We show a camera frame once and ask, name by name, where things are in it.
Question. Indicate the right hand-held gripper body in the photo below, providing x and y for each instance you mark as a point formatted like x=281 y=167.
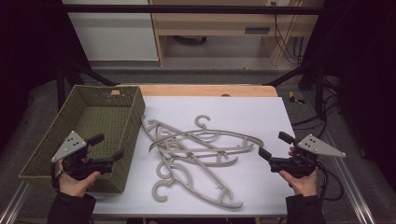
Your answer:
x=295 y=165

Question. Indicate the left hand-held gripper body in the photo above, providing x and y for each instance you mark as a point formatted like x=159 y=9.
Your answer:
x=70 y=146

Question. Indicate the green woven basket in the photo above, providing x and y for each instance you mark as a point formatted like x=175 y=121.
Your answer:
x=93 y=124

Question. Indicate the grey plastic clothes hanger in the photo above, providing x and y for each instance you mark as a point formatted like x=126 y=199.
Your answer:
x=214 y=163
x=159 y=196
x=218 y=131
x=199 y=174

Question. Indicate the person's right hand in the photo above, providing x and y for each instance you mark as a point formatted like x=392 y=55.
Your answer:
x=303 y=186

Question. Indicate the person's left hand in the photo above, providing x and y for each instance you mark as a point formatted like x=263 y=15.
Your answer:
x=74 y=186

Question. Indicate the yellow and black tool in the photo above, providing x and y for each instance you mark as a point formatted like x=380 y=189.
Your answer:
x=294 y=99

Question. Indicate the white table mat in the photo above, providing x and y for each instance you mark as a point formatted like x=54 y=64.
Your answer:
x=243 y=115

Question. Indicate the black stand leg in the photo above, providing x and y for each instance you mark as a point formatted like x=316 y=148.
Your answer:
x=90 y=74
x=311 y=74

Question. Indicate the black curtain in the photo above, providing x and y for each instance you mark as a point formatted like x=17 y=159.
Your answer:
x=367 y=62
x=28 y=56

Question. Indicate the white cabinet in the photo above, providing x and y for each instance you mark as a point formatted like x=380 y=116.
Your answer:
x=112 y=34

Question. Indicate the wooden desk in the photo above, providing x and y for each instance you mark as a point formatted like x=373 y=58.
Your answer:
x=218 y=21

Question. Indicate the aluminium rail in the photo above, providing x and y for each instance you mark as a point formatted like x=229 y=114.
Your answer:
x=14 y=205
x=348 y=183

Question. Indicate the black horizontal frame bar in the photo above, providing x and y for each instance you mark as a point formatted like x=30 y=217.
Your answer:
x=186 y=9

